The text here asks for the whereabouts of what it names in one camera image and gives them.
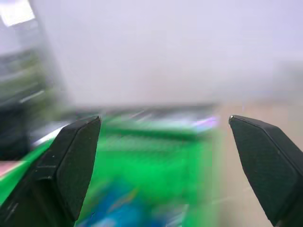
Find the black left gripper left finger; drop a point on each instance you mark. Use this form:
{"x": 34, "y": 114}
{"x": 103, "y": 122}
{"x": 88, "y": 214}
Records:
{"x": 71, "y": 170}

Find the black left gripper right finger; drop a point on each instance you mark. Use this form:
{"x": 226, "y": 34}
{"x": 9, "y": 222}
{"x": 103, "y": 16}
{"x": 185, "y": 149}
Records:
{"x": 267, "y": 170}

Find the blue snack package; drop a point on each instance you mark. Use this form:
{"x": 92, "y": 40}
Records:
{"x": 123, "y": 208}

